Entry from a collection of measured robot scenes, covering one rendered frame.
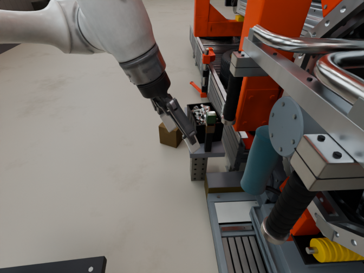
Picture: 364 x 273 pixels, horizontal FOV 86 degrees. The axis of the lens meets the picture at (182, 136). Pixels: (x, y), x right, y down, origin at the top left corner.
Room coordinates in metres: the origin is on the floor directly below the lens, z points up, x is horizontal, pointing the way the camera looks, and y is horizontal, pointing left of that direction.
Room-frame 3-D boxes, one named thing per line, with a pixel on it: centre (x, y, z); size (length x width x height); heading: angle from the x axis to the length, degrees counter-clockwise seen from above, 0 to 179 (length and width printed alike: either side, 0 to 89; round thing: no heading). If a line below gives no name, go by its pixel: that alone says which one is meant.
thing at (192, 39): (3.84, -0.60, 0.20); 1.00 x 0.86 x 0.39; 3
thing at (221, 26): (2.77, -0.57, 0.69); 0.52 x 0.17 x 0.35; 93
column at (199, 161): (0.92, -0.11, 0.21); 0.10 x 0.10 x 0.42; 3
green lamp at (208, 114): (0.69, -0.12, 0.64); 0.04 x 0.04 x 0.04; 3
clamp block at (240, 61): (0.50, -0.17, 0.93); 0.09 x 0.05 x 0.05; 93
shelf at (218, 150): (0.89, -0.11, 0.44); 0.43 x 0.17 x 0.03; 3
